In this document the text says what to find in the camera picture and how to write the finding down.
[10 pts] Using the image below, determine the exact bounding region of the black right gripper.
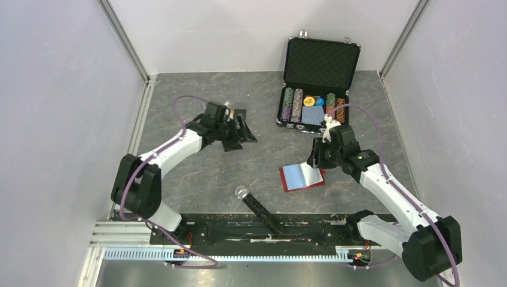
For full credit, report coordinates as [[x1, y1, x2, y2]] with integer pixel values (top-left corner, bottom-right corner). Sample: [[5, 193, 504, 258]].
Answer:
[[307, 138, 343, 169]]

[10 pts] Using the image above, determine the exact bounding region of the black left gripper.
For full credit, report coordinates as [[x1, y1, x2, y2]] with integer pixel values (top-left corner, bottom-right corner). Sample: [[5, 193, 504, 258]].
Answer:
[[214, 114, 256, 152]]

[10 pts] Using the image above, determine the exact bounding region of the black VIP card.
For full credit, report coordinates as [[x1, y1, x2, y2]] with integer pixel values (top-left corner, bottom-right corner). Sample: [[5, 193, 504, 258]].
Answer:
[[233, 109, 248, 120]]

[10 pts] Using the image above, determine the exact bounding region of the red leather card holder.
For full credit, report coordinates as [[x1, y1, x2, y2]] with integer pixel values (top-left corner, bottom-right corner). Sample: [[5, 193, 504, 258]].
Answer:
[[279, 163, 325, 193]]

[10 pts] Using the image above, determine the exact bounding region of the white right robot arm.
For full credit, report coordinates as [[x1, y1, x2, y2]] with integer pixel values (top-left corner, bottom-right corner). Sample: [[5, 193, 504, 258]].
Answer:
[[307, 120, 463, 282]]

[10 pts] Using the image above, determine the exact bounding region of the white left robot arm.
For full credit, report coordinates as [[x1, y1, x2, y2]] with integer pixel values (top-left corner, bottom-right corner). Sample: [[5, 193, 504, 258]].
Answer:
[[111, 102, 257, 244]]

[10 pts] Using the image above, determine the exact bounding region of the blue playing card deck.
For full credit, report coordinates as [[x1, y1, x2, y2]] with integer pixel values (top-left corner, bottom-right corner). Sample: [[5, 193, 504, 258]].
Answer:
[[301, 105, 325, 126]]

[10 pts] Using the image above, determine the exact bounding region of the yellow dealer button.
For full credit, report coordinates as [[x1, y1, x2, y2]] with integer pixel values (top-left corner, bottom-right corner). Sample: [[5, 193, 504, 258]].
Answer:
[[303, 96, 316, 106]]

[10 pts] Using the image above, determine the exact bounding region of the black microphone with silver grille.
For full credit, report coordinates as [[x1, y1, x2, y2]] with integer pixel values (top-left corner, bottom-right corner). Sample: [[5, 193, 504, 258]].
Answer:
[[234, 185, 285, 237]]

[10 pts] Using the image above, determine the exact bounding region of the black poker chip case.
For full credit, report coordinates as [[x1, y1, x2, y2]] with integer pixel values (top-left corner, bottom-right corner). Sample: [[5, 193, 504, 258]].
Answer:
[[276, 29, 361, 133]]

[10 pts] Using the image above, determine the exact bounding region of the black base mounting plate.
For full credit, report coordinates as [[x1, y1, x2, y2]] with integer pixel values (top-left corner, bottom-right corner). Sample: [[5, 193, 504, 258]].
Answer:
[[172, 213, 375, 257]]

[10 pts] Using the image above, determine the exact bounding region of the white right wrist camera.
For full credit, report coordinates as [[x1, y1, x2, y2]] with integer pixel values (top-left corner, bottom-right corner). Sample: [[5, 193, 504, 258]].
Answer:
[[322, 114, 341, 143]]

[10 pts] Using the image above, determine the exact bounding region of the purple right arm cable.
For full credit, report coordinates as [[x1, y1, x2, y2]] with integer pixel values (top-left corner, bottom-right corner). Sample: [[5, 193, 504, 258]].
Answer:
[[334, 103, 461, 287]]

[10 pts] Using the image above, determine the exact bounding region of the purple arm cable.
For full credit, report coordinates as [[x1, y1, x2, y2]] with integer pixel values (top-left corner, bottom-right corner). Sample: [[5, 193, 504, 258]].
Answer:
[[334, 103, 461, 287], [118, 94, 219, 270]]

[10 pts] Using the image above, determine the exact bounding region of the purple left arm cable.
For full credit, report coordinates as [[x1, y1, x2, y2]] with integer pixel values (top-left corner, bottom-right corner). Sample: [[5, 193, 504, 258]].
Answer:
[[118, 94, 219, 270]]

